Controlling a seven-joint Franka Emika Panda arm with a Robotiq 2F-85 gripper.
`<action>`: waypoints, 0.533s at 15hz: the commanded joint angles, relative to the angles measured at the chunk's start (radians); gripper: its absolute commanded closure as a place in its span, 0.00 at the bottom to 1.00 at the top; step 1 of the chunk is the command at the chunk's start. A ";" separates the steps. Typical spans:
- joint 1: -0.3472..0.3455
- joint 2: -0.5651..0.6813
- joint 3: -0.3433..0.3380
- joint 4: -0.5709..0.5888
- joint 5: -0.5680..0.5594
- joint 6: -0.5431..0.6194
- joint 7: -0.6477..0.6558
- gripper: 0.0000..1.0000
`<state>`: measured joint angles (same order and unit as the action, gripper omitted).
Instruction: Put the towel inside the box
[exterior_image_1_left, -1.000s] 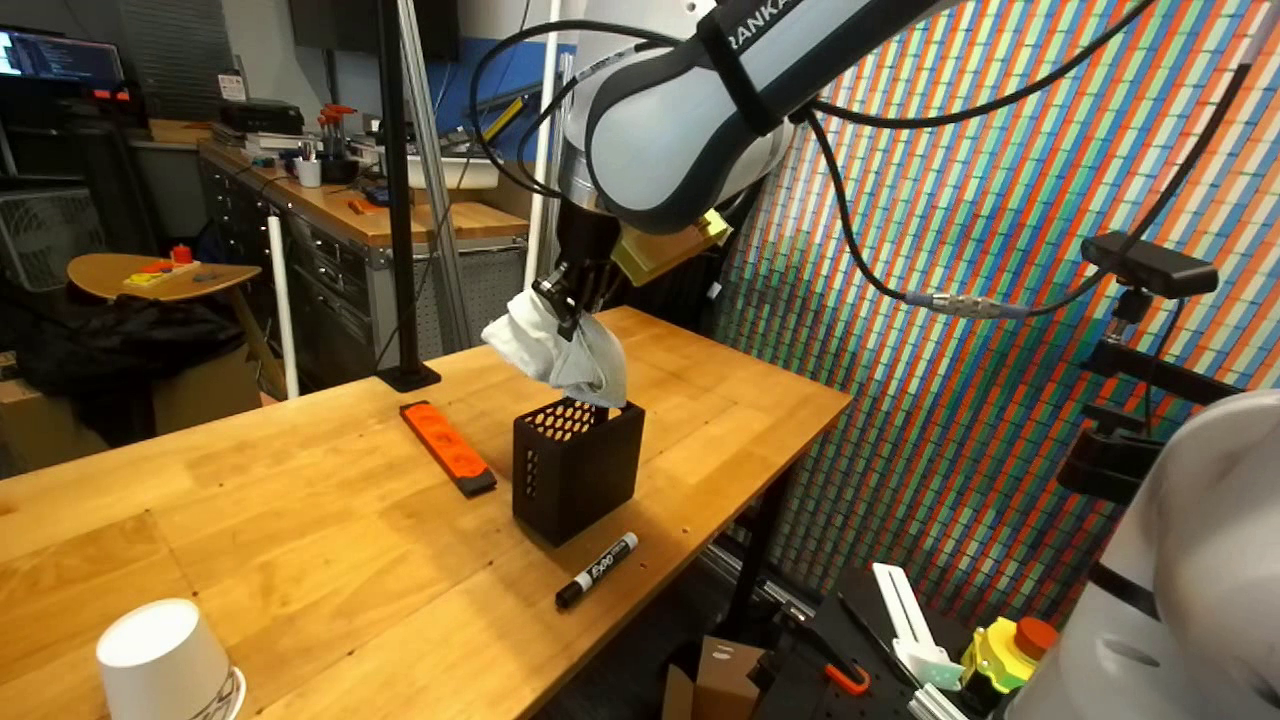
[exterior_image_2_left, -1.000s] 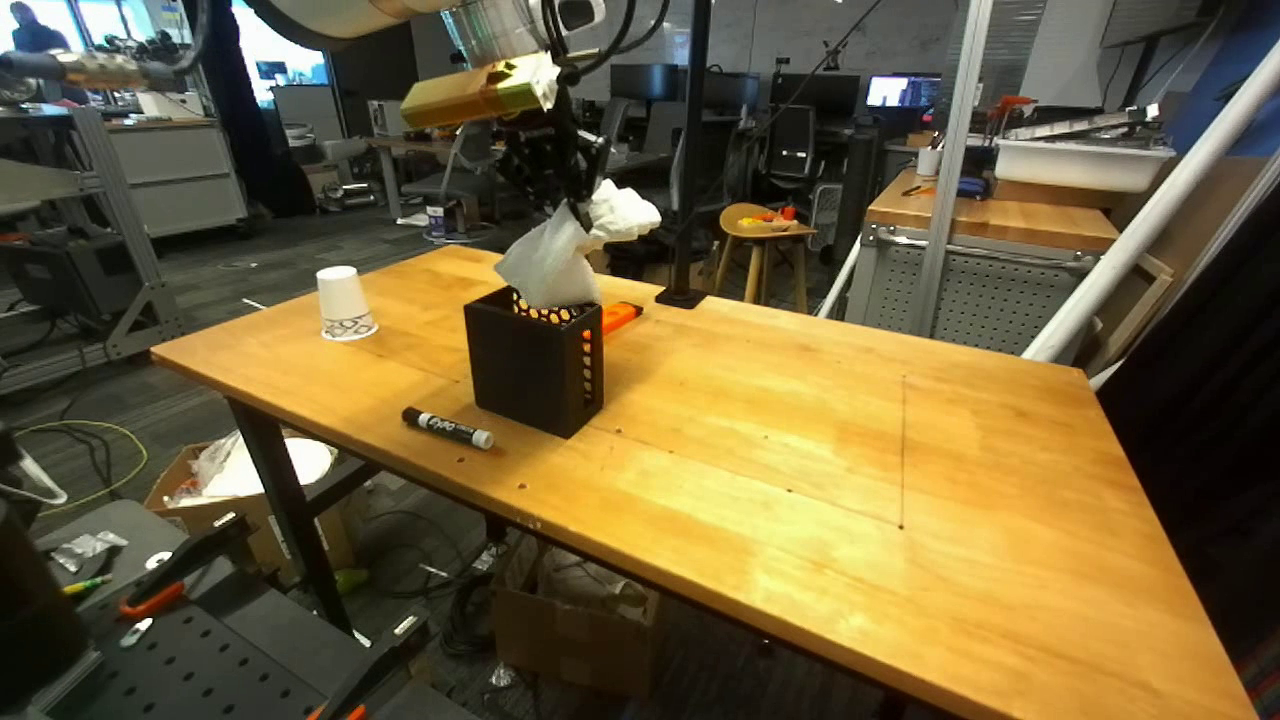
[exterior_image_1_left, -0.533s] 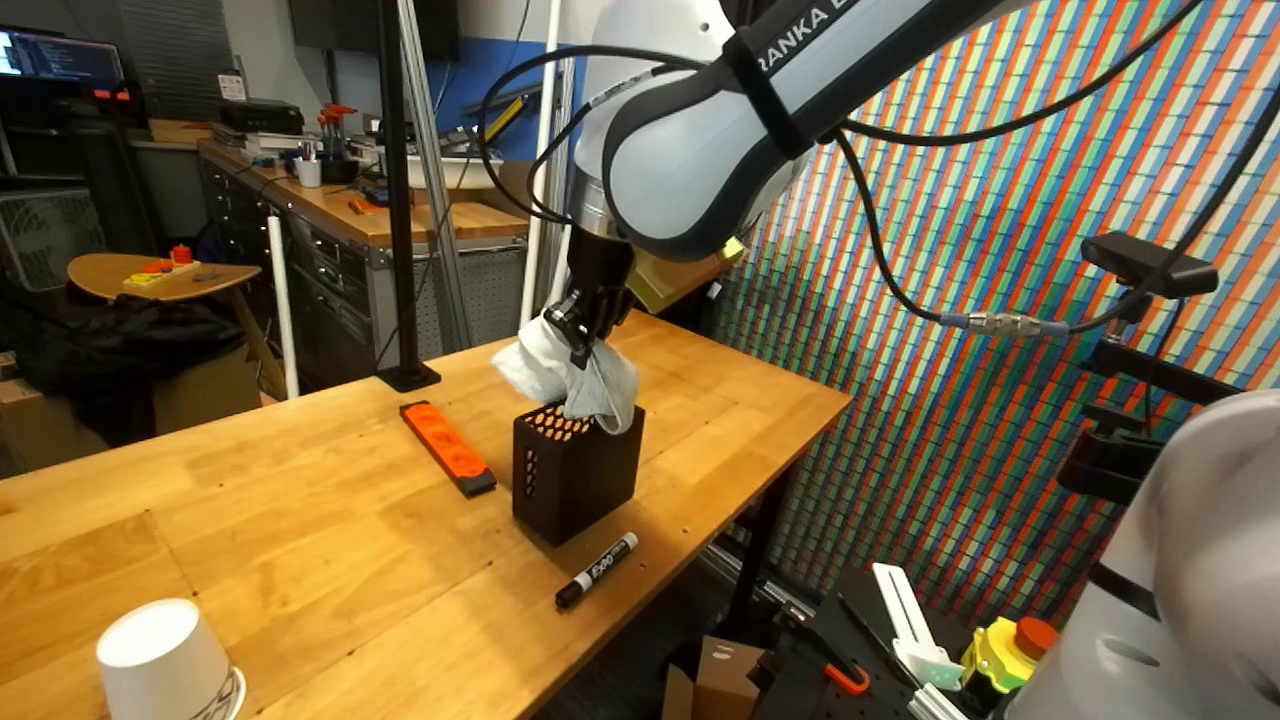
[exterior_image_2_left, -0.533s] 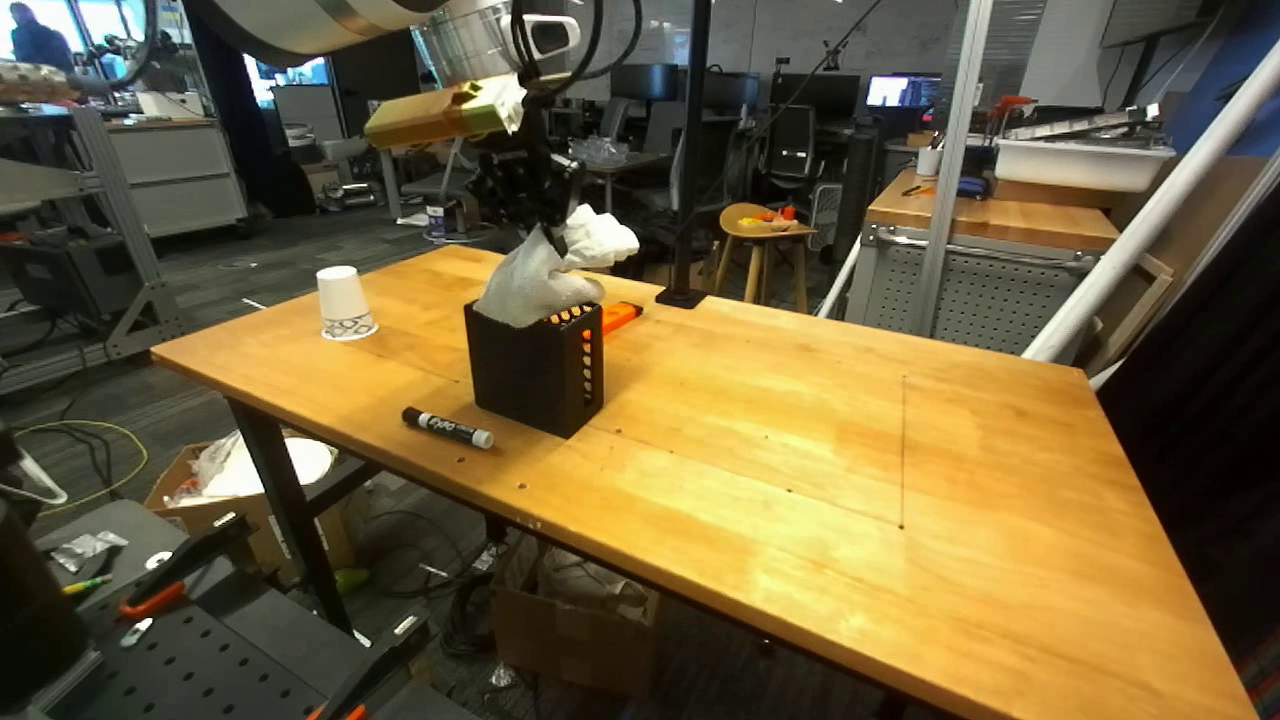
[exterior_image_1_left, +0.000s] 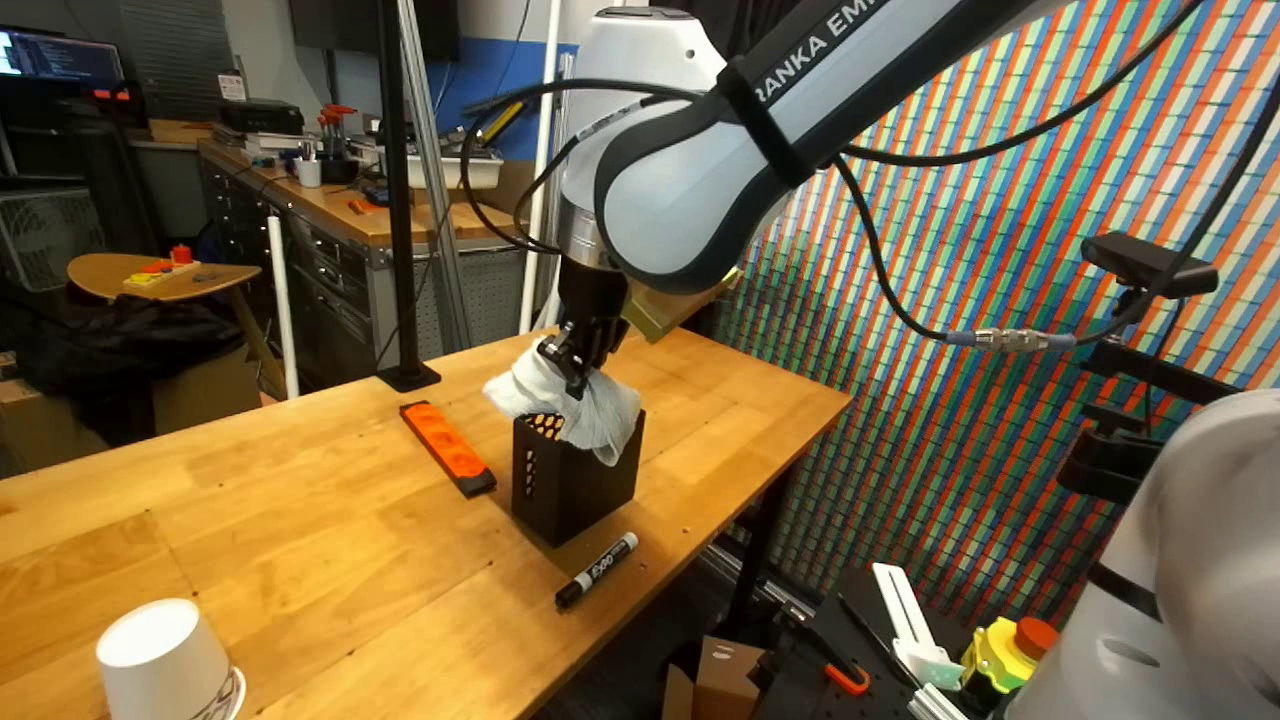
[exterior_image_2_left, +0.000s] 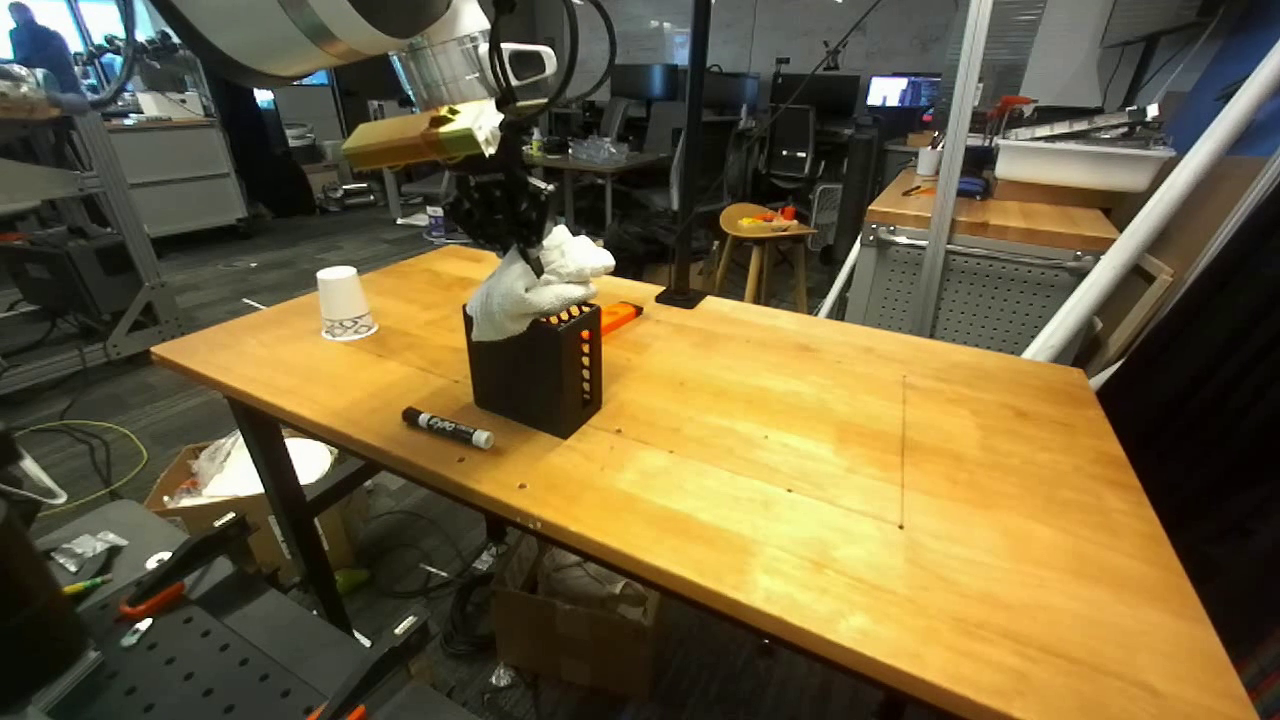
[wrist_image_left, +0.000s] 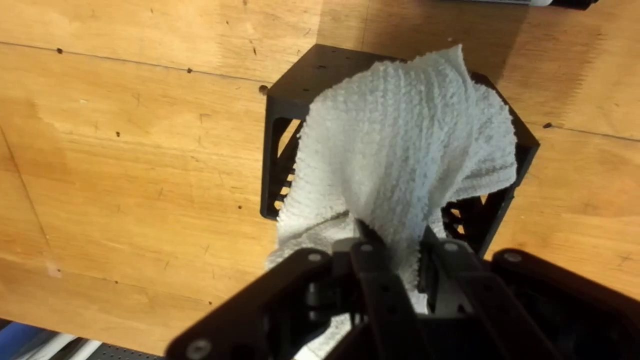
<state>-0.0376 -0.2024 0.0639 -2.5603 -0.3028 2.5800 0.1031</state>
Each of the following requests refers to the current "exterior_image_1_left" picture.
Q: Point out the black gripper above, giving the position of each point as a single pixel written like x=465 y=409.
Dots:
x=591 y=304

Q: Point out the white towel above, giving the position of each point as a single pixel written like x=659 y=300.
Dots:
x=601 y=412

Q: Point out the black perforated box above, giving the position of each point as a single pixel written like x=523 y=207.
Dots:
x=573 y=492

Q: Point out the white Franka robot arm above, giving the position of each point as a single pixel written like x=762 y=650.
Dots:
x=825 y=67

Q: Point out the small cardboard box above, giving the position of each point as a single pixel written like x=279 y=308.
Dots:
x=725 y=672

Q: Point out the black box device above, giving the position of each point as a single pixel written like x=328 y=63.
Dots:
x=262 y=118

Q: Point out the orange and black block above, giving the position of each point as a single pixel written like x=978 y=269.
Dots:
x=444 y=445

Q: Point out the black marker pen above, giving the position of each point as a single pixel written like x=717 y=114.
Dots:
x=599 y=568

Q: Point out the black vertical stand pole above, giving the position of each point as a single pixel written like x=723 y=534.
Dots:
x=397 y=200

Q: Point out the black table leg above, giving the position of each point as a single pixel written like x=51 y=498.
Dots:
x=762 y=563

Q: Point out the wooden workbench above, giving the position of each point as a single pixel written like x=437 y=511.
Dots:
x=340 y=207

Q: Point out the white vertical metal pole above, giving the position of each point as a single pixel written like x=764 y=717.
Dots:
x=546 y=67

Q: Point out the small white bottle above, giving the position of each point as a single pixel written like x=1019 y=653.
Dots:
x=310 y=169

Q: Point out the red item on workbench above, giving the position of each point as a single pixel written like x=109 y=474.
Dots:
x=339 y=118

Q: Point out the round wooden stool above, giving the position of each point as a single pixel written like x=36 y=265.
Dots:
x=226 y=273

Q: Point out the colourful striped backdrop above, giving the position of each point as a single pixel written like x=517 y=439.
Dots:
x=960 y=443

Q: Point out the small red object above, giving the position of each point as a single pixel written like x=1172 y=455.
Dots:
x=182 y=255

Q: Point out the yellow flat block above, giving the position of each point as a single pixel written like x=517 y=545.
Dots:
x=158 y=281

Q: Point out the white paper cup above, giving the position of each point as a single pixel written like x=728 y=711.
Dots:
x=166 y=661

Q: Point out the yellow red emergency stop button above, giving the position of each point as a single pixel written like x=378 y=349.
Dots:
x=1007 y=659

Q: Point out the computer monitor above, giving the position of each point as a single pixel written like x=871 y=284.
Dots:
x=60 y=63

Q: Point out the slanted metal frame bar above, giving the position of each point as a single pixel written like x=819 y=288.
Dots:
x=435 y=173

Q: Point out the white metal bracket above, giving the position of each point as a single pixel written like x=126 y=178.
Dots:
x=904 y=620

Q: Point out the black camera stand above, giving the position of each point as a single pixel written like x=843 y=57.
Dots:
x=1104 y=465

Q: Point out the black camera on stand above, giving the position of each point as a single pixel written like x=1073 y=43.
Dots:
x=1144 y=260

